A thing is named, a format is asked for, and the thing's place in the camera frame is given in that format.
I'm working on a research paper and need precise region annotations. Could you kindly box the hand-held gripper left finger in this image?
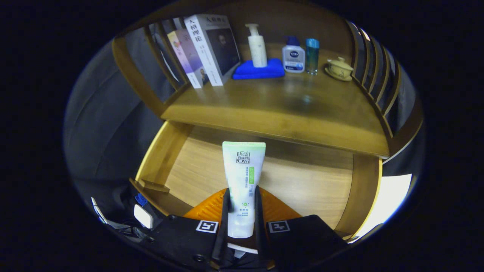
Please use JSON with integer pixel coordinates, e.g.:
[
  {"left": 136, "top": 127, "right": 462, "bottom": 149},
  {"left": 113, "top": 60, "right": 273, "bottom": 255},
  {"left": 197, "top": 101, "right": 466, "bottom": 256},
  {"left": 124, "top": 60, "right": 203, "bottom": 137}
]
[{"left": 151, "top": 187, "right": 232, "bottom": 270}]

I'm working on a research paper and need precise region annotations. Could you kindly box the small white device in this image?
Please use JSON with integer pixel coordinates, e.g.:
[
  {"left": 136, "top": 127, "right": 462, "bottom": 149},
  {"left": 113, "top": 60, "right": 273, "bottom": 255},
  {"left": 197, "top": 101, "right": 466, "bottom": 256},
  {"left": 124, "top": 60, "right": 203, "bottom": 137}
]
[{"left": 133, "top": 204, "right": 154, "bottom": 229}]

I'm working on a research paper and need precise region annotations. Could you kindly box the wooden countertop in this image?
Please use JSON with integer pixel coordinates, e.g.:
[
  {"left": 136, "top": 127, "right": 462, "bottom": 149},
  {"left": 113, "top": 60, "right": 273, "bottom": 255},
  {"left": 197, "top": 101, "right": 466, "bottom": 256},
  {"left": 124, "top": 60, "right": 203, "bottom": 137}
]
[{"left": 161, "top": 43, "right": 391, "bottom": 158}]

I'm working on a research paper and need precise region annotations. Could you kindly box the purple book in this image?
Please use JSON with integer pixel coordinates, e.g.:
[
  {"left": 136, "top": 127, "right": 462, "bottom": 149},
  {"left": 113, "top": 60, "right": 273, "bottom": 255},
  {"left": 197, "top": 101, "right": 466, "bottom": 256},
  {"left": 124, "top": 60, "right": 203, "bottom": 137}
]
[{"left": 167, "top": 28, "right": 209, "bottom": 89}]

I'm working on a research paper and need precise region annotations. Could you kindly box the brown wooden cabinet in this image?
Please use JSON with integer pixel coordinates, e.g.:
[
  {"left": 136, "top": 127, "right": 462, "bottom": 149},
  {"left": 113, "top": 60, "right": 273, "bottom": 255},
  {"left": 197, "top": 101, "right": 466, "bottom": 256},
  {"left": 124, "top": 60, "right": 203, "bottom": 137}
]
[{"left": 112, "top": 0, "right": 426, "bottom": 167}]

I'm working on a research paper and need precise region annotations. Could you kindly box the white bar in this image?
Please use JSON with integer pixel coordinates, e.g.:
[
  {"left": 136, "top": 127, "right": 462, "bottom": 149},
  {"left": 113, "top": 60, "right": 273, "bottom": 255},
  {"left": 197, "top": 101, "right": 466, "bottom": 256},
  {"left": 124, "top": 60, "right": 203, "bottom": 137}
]
[{"left": 91, "top": 196, "right": 131, "bottom": 231}]

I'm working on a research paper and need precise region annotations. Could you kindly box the yellow lidded teacup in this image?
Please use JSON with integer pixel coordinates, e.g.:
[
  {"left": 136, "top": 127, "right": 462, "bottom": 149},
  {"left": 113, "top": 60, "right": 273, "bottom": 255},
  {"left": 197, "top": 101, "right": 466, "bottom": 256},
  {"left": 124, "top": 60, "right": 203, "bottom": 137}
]
[{"left": 324, "top": 57, "right": 354, "bottom": 82}]

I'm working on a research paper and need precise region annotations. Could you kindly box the teal slim bottle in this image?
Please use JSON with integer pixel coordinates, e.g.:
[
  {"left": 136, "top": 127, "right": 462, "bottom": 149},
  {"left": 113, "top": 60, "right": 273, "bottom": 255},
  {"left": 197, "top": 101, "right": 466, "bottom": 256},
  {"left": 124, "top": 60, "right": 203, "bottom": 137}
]
[{"left": 306, "top": 38, "right": 320, "bottom": 75}]

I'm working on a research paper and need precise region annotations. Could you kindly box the white bottle with blue cap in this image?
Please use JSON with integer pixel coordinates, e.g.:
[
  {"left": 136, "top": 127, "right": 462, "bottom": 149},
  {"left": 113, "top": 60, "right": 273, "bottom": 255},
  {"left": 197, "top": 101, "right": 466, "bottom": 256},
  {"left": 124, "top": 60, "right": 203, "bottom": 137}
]
[{"left": 282, "top": 36, "right": 306, "bottom": 73}]

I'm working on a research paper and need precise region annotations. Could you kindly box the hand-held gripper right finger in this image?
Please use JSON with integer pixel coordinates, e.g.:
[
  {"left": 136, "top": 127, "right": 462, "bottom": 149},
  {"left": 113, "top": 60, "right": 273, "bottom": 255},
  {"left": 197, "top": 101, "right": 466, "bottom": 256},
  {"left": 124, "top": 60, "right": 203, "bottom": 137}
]
[{"left": 254, "top": 185, "right": 346, "bottom": 270}]

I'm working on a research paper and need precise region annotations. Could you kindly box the blue folded cloth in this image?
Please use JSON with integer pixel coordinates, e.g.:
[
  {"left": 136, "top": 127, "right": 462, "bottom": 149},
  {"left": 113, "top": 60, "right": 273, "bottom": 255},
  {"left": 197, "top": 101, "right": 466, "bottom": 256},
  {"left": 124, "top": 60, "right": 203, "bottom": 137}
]
[{"left": 232, "top": 58, "right": 285, "bottom": 80}]

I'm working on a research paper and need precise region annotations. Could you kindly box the white pump bottle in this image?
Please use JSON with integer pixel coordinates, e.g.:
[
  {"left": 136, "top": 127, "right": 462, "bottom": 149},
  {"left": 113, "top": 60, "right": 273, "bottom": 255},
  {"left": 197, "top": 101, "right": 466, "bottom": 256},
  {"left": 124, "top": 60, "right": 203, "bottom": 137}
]
[{"left": 245, "top": 23, "right": 268, "bottom": 68}]

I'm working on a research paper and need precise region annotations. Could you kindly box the white thick book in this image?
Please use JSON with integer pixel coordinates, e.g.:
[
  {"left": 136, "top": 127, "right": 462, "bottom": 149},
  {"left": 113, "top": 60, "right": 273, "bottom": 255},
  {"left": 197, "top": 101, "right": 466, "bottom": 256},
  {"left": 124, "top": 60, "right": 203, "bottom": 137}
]
[{"left": 184, "top": 14, "right": 241, "bottom": 87}]

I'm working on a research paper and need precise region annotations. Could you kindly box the white green cleanser tube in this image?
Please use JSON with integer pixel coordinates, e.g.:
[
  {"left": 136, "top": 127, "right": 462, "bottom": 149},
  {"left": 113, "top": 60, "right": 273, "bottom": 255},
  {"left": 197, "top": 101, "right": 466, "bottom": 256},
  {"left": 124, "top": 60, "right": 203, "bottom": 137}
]
[{"left": 222, "top": 141, "right": 266, "bottom": 239}]

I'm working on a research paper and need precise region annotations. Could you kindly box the white flat board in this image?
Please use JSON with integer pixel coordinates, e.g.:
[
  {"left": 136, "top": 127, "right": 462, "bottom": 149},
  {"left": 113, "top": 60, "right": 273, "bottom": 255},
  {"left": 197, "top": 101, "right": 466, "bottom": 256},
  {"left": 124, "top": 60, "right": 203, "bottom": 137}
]
[{"left": 350, "top": 174, "right": 413, "bottom": 242}]

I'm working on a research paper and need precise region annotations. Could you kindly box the brown wooden drawer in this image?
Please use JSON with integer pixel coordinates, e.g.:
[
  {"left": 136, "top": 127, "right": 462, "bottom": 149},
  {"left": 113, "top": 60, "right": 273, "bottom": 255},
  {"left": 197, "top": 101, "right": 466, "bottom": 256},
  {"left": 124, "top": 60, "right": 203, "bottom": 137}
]
[{"left": 129, "top": 120, "right": 383, "bottom": 242}]

